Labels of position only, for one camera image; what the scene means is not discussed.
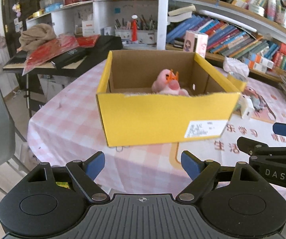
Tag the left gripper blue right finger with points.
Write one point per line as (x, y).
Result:
(191, 164)

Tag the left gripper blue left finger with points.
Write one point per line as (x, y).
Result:
(94, 165)

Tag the grey toy truck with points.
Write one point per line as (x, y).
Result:
(257, 104)

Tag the white power adapter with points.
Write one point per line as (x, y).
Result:
(246, 107)

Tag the yellow tape roll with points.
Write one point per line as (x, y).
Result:
(238, 80)

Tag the pink plush bird orange beak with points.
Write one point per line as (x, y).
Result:
(167, 82)

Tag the pink checkered tablecloth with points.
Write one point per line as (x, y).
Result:
(69, 127)

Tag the yellow cardboard box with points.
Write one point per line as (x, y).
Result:
(131, 114)

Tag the white orange box upper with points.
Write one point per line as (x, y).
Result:
(261, 60)

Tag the white orange box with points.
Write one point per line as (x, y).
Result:
(255, 66)
(261, 60)

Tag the white orange box lower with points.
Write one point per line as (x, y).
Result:
(255, 66)

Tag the white quilted pouch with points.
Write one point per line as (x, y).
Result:
(234, 65)

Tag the black electronic keyboard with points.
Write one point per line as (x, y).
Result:
(79, 60)

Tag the white bookshelf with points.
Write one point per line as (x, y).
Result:
(106, 12)

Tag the row of books lower shelf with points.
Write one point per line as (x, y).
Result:
(227, 40)

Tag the red paper sheets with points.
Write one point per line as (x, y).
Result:
(60, 52)

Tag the pink cylindrical humidifier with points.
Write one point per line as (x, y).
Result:
(195, 42)

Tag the beige knitted cloth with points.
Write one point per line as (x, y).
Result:
(36, 36)

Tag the red tassel ornament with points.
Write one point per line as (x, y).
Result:
(134, 28)

